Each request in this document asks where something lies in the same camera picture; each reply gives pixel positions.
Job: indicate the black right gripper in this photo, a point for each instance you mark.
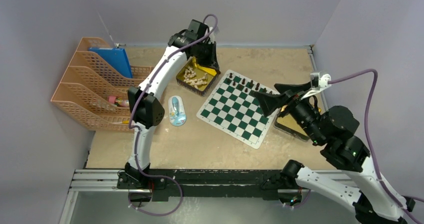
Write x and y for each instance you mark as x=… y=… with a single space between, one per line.
x=269 y=102

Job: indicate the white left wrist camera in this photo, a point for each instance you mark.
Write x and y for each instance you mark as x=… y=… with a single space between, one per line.
x=212 y=36

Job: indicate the gold tin with dark pieces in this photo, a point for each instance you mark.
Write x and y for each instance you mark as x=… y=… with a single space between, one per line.
x=288 y=125

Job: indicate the blue folder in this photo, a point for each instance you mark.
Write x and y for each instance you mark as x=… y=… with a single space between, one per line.
x=116 y=58

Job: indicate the light blue round item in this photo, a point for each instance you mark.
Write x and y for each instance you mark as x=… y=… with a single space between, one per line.
x=176 y=111

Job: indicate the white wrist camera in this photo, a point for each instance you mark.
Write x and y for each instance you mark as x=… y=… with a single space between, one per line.
x=212 y=36
x=319 y=81

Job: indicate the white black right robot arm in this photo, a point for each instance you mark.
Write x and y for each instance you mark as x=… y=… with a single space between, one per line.
x=335 y=131

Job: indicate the green white chess board mat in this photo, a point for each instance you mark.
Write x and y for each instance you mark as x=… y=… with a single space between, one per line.
x=235 y=112

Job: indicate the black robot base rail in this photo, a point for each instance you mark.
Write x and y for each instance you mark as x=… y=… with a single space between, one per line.
x=161 y=184

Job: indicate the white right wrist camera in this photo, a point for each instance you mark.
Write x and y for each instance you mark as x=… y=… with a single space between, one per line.
x=319 y=81

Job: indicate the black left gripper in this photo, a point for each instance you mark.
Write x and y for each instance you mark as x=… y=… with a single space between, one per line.
x=212 y=62

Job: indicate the pink bottle in rack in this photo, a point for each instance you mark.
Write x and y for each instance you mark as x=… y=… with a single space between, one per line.
x=119 y=102

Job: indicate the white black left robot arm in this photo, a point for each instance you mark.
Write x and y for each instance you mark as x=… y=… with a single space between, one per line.
x=146 y=111

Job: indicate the orange plastic file rack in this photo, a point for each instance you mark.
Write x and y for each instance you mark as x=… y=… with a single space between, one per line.
x=88 y=82

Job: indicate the gold tin with light pieces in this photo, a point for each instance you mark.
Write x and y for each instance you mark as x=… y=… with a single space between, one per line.
x=196 y=78

